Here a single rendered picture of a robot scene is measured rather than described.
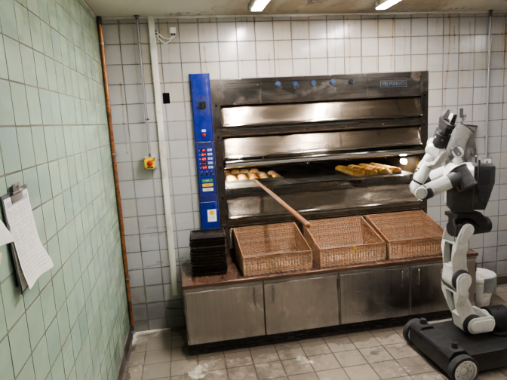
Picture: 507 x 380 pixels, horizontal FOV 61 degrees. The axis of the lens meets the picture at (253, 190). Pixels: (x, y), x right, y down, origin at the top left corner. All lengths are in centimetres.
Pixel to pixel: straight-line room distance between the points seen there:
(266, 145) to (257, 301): 130
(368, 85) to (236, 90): 116
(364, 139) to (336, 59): 73
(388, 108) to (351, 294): 166
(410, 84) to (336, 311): 208
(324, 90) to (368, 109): 44
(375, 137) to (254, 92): 115
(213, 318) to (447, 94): 282
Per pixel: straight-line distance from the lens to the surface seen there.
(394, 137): 408
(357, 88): 395
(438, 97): 429
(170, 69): 364
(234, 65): 367
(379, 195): 408
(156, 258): 379
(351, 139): 391
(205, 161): 360
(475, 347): 343
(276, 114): 370
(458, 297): 327
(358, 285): 359
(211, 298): 334
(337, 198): 393
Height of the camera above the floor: 177
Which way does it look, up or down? 9 degrees down
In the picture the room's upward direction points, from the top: 3 degrees counter-clockwise
